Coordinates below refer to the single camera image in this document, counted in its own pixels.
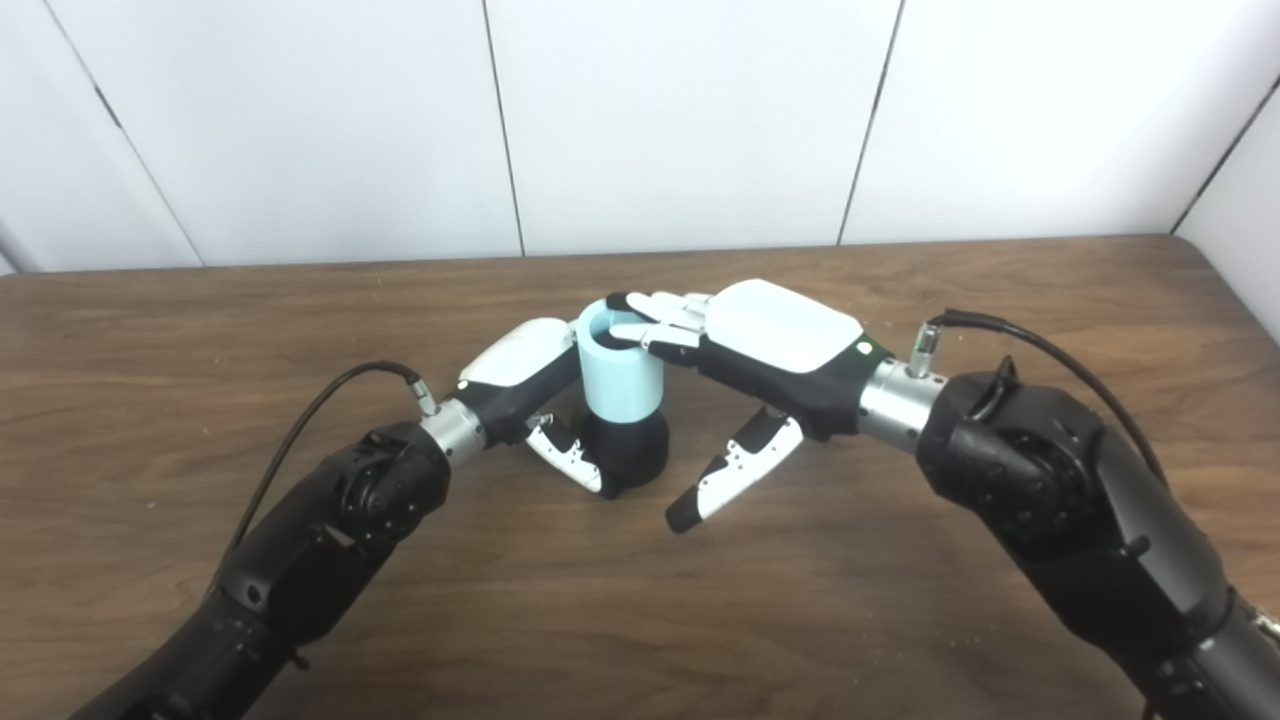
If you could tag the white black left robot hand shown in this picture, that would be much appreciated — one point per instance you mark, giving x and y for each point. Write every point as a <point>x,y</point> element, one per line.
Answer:
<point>520,365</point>

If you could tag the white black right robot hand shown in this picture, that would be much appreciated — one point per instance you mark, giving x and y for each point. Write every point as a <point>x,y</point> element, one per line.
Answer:
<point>780,340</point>

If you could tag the light blue cup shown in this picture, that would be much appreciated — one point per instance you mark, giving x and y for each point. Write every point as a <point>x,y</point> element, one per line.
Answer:
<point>625,385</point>

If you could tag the black funnel-shaped nozzle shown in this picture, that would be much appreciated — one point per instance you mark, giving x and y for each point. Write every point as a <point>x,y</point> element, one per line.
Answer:
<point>640,445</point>

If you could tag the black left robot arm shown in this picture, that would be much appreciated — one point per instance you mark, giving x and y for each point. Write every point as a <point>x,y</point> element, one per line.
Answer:
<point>330,540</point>

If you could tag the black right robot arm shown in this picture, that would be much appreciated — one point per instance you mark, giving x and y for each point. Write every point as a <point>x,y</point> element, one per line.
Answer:
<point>1050,480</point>

